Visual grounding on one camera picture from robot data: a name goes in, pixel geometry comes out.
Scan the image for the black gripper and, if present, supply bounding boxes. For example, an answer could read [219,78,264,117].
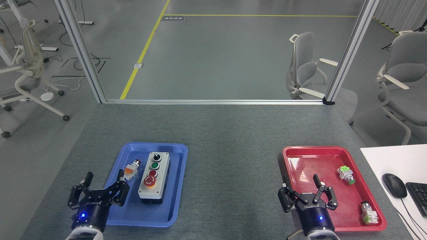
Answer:
[278,174,338,234]
[68,169,130,233]

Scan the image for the grey four-button control box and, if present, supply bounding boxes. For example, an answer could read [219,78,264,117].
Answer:
[138,151,171,205]

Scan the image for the red plastic tray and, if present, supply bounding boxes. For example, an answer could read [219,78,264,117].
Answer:
[282,146,387,232]

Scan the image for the blue plastic tray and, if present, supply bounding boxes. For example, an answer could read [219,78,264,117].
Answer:
[97,142,188,228]

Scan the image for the black computer mouse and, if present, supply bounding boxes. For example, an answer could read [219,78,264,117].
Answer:
[382,173,408,199]

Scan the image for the white side desk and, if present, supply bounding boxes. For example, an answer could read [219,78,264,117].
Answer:
[360,144,427,240]

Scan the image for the black keyboard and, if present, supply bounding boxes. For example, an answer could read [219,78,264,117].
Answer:
[405,182,427,218]

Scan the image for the grey office chair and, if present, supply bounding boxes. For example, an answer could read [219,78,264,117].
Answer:
[286,32,339,100]
[349,31,427,145]

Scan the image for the white mesh office chair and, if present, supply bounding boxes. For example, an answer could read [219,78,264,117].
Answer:
[0,18,70,138]

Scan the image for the red-capped push button switch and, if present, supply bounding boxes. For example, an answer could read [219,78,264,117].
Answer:
[123,160,141,181]

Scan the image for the green-capped push button switch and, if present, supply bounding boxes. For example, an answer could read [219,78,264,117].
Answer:
[337,165,356,185]

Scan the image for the silver-capped push button switch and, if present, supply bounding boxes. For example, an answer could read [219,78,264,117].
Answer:
[360,201,379,225]

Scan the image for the black mouse cable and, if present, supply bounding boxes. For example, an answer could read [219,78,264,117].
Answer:
[394,198,424,240]

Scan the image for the white floor cable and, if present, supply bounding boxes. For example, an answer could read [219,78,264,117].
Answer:
[43,76,88,94]

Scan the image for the black floor cable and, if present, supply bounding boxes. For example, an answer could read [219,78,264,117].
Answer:
[52,32,111,78]

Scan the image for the silver aluminium frame crossbar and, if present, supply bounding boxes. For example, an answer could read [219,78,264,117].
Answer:
[105,99,326,105]

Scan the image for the silver aluminium frame post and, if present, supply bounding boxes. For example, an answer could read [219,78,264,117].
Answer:
[53,0,107,104]
[322,0,381,106]

